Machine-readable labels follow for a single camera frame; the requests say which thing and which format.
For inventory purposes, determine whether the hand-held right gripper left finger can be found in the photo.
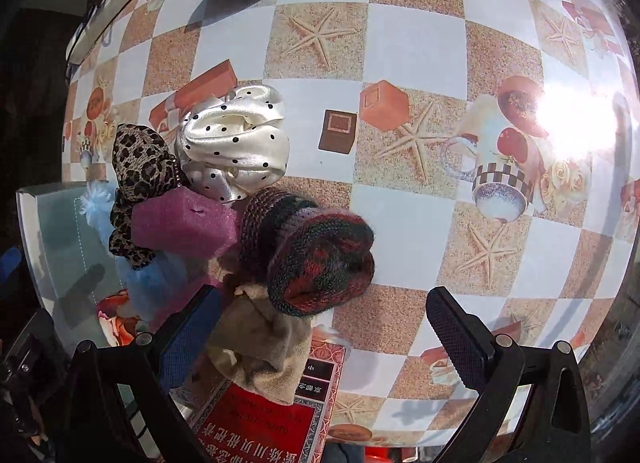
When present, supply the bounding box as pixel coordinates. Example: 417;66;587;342
62;284;226;463

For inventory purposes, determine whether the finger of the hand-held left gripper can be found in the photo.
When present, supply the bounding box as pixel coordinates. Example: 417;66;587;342
0;245;24;294

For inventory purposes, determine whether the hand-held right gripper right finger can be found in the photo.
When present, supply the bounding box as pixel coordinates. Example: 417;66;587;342
426;286;593;463

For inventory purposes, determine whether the grey cardboard box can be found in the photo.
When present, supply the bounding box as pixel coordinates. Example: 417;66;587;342
15;182;136;344

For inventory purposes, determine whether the light blue tulle scrunchie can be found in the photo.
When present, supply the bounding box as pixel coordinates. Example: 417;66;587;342
79;180;201;331

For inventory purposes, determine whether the beige cloth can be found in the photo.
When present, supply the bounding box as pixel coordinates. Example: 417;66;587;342
207;283;313;406

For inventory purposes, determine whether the pink foam sponge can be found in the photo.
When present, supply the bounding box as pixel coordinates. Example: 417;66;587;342
131;188;238;256

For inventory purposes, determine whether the multicolour knitted hat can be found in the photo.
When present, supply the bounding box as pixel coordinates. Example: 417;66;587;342
239;188;376;318

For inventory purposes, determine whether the leopard print scrunchie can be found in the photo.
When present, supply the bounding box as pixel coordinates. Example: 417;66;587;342
109;124;183;269

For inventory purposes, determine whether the white polka dot satin scrunchie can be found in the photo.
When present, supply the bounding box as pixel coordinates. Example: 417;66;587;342
175;84;291;204

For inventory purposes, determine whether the red printed box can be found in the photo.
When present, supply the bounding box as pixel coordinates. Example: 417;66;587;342
175;340;347;463

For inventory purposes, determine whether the checkered printed tablecloth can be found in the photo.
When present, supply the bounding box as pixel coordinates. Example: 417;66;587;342
62;0;638;449

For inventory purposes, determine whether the thin black cable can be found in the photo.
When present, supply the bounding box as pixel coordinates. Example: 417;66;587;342
67;0;118;64

